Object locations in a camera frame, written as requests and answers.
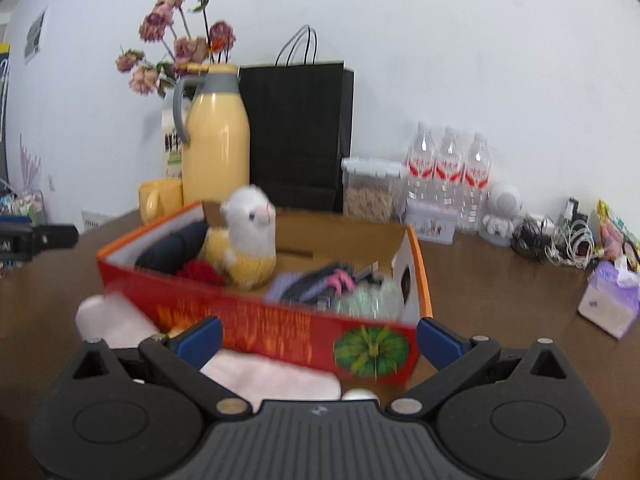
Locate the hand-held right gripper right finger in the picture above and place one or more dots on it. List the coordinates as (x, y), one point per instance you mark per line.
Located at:
(437, 342)

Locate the white fluffy cloth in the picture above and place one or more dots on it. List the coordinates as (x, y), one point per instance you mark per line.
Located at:
(115, 325)

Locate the white robot speaker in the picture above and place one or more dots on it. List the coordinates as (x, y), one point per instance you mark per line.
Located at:
(502, 210)

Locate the yellow thermos jug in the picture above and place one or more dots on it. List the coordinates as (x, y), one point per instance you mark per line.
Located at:
(215, 150)

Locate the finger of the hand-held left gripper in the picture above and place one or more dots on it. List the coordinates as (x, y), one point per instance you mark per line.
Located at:
(57, 237)

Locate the black paper bag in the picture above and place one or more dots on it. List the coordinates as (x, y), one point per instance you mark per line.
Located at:
(295, 135)

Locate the clear water bottle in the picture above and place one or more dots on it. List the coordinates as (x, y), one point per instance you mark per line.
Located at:
(476, 180)
(449, 170)
(421, 165)

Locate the pink plastic clip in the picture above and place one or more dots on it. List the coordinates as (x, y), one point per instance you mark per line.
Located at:
(341, 280)

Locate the yellow green snack packet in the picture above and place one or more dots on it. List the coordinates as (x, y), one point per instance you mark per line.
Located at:
(617, 235)

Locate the yellow mug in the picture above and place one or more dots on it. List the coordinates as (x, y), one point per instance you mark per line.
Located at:
(165, 200)

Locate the navy zip case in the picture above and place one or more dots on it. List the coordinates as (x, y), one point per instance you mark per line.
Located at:
(170, 250)

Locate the purple tissue pack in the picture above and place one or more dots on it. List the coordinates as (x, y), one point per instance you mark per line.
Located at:
(607, 305)

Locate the white alpaca plush toy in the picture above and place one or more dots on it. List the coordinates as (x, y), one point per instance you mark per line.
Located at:
(247, 220)

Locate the white milk carton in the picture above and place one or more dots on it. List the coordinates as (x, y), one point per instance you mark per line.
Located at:
(172, 150)

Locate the purple knit pouch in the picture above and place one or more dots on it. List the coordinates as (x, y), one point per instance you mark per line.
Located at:
(287, 285)

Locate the dried pink flower bouquet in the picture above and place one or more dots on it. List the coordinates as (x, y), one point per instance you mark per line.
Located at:
(190, 47)

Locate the white wall vent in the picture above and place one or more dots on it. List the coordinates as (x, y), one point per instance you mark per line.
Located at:
(97, 221)

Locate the wall notice paper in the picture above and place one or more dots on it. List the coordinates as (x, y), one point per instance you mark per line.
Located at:
(35, 35)

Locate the printed tin box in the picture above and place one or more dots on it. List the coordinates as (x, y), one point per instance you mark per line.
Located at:
(430, 222)

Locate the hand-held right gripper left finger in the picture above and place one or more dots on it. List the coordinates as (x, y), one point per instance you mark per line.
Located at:
(202, 342)

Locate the iridescent plastic bag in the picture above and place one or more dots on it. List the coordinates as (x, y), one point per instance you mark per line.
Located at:
(370, 302)

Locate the dark wall board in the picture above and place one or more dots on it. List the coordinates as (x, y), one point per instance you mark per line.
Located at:
(3, 110)

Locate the clear food container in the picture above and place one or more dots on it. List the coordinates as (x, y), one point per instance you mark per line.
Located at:
(372, 190)

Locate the black labelled gadget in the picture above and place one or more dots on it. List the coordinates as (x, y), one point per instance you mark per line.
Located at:
(574, 209)

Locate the small white bottle cap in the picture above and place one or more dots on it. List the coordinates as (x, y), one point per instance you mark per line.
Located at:
(360, 395)

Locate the red fabric rose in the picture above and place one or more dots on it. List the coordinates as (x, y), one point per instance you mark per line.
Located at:
(200, 272)

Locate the purple grass wall decal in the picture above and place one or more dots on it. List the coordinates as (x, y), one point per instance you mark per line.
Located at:
(30, 162)

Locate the red cardboard box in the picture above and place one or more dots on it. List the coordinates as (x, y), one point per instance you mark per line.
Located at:
(280, 335)

